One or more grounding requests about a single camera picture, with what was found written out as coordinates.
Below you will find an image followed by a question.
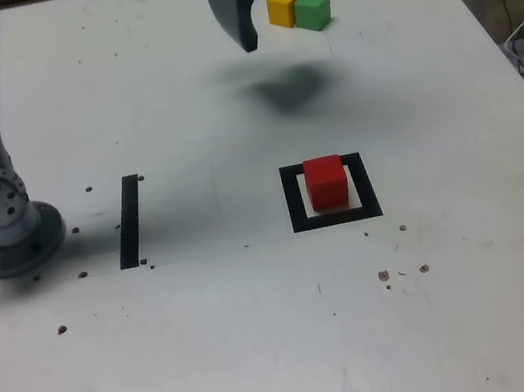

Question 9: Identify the green cube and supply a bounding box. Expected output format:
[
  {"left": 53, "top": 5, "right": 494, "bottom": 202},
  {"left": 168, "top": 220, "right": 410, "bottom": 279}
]
[{"left": 291, "top": 0, "right": 336, "bottom": 36}]

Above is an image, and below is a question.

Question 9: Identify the black tape square outline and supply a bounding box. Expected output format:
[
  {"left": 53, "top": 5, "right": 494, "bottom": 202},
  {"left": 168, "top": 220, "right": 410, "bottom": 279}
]
[{"left": 277, "top": 149, "right": 385, "bottom": 236}]

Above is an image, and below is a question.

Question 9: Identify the red cube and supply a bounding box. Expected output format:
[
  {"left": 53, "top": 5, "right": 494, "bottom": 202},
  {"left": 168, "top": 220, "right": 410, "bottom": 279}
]
[{"left": 299, "top": 153, "right": 352, "bottom": 215}]

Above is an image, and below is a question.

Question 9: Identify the black tape strip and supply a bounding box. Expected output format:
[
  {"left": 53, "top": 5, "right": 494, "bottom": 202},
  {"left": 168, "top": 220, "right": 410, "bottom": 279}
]
[{"left": 104, "top": 173, "right": 154, "bottom": 272}]

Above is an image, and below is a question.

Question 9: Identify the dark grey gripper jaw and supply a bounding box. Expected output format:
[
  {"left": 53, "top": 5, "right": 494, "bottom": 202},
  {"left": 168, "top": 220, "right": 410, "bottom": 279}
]
[{"left": 206, "top": 0, "right": 268, "bottom": 59}]

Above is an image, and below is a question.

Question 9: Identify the yellow cube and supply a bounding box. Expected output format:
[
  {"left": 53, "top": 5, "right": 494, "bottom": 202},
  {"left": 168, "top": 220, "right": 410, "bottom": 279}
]
[{"left": 265, "top": 0, "right": 307, "bottom": 33}]

